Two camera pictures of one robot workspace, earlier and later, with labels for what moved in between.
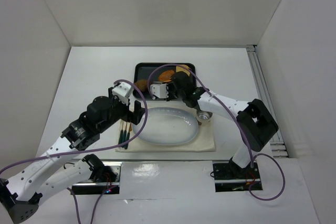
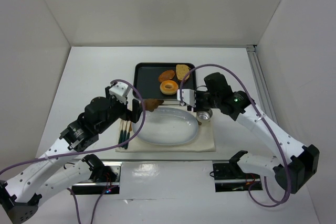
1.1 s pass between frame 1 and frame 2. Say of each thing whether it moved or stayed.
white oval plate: stayed
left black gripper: stayed
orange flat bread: stayed
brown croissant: moved
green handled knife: stayed
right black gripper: moved
